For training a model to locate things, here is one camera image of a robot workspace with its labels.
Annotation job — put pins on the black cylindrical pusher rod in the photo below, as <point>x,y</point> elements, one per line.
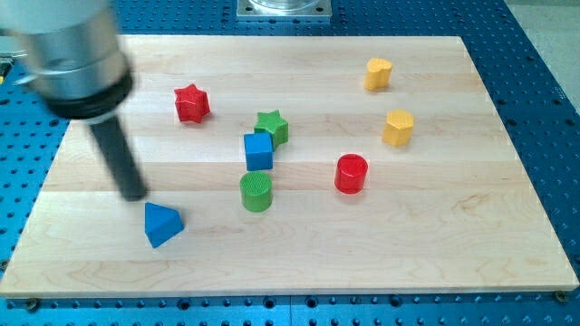
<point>117,155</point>

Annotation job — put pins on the green star block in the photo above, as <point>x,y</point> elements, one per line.
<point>273,124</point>

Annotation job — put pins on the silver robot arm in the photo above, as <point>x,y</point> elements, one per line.
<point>76,65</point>

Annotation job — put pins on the red star block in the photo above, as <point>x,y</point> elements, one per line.
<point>191,103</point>

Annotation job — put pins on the yellow heart block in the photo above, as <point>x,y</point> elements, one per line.
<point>378,73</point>

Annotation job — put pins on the blue triangle block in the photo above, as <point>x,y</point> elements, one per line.
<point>161,223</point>

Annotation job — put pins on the blue cube block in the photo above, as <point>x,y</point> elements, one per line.
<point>258,151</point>

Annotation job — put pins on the green cylinder block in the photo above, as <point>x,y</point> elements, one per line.
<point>256,191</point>

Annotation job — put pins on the wooden board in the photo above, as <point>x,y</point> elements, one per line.
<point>451,211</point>

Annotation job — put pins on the red cylinder block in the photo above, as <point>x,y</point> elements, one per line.
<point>350,174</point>

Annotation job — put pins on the yellow hexagon block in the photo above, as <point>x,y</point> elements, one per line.
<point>398,128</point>

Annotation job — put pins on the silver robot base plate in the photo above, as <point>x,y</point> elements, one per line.
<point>251,9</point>

